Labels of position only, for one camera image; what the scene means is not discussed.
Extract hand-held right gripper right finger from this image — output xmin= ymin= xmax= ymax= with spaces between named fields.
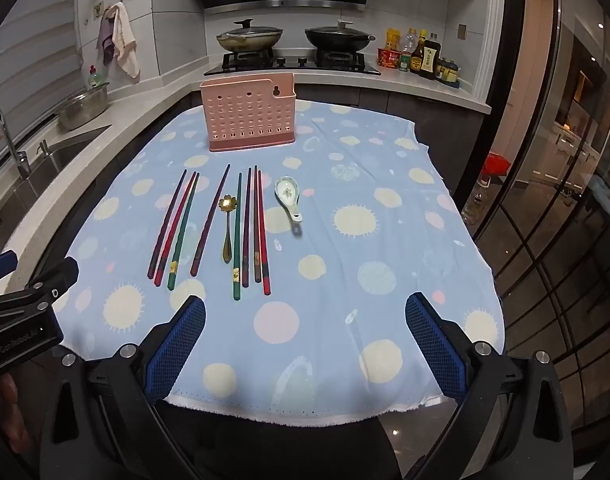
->
xmin=404 ymin=292 xmax=576 ymax=480

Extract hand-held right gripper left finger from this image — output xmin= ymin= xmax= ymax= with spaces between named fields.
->
xmin=38 ymin=295 xmax=208 ymax=480

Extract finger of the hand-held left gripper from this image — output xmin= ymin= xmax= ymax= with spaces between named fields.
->
xmin=0 ymin=256 xmax=80 ymax=317
xmin=0 ymin=251 xmax=19 ymax=286

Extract green chopstick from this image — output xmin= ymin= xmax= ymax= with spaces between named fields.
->
xmin=167 ymin=173 xmax=201 ymax=290
xmin=232 ymin=173 xmax=243 ymax=301

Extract gold flower-shaped spoon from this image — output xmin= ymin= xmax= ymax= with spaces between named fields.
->
xmin=218 ymin=196 xmax=236 ymax=264

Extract brown chopstick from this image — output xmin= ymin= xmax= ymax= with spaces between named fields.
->
xmin=253 ymin=165 xmax=263 ymax=284

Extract white floral ceramic spoon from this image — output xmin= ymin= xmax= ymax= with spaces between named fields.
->
xmin=275 ymin=176 xmax=304 ymax=225

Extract pink perforated utensil holder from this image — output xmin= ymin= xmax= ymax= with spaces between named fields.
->
xmin=200 ymin=72 xmax=298 ymax=153

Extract blue dotted tablecloth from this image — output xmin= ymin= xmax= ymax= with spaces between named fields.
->
xmin=45 ymin=100 xmax=506 ymax=423

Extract chrome kitchen faucet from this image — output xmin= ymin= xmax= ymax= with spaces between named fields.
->
xmin=0 ymin=99 xmax=32 ymax=179

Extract steel kitchen sink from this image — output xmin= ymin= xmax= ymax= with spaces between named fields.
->
xmin=0 ymin=127 xmax=111 ymax=241

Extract clear glass bottle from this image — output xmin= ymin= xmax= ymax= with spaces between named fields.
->
xmin=462 ymin=175 xmax=491 ymax=226

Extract steel colander bowl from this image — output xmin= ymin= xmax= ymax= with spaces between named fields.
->
xmin=55 ymin=82 xmax=111 ymax=132

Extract red plastic object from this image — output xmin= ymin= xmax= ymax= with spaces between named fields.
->
xmin=485 ymin=152 xmax=512 ymax=179

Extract white window blinds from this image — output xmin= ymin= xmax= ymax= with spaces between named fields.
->
xmin=0 ymin=0 xmax=86 ymax=111

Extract glass sliding door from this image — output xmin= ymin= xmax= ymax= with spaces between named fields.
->
xmin=472 ymin=0 xmax=610 ymax=436

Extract purple hanging cloth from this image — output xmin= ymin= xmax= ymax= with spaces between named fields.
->
xmin=96 ymin=15 xmax=117 ymax=66

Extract hanging towels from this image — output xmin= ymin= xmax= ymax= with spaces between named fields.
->
xmin=108 ymin=2 xmax=141 ymax=80

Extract condiment jar set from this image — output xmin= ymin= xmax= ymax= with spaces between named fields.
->
xmin=435 ymin=57 xmax=461 ymax=85

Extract dark soy sauce bottle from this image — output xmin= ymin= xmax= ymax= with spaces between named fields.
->
xmin=419 ymin=33 xmax=442 ymax=80

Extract brown sauce bottle yellow cap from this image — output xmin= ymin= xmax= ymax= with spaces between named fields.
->
xmin=410 ymin=30 xmax=429 ymax=75

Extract black gas stove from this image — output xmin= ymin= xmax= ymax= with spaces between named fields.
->
xmin=204 ymin=49 xmax=382 ymax=77

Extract silver wok with lid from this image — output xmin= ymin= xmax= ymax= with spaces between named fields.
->
xmin=216 ymin=19 xmax=285 ymax=55

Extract black pan with lid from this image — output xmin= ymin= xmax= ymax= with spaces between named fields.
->
xmin=305 ymin=20 xmax=377 ymax=54

